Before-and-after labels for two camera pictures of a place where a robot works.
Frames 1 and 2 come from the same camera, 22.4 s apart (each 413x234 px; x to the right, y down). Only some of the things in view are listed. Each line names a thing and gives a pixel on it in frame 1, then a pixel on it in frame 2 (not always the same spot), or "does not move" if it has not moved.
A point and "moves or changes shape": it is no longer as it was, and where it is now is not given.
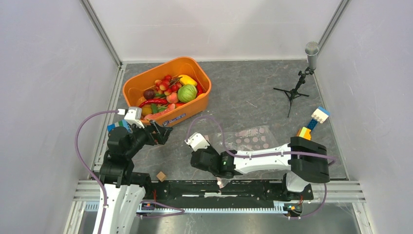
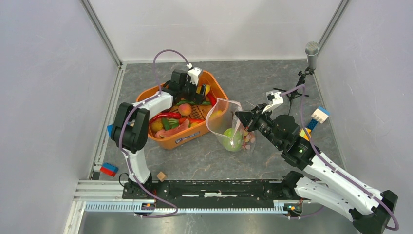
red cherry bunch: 168,85 moves or changes shape
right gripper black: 209,148 -> 246,117
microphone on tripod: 311,49 does not move
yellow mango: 186,79 moves or changes shape
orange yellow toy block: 304,132 does not move
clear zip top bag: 245,138 moves or changes shape
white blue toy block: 321,114 does not move
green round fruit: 187,93 moves or changes shape
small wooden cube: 161,176 does not move
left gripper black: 159,136 -> 200,97
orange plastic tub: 133,88 -> 174,141
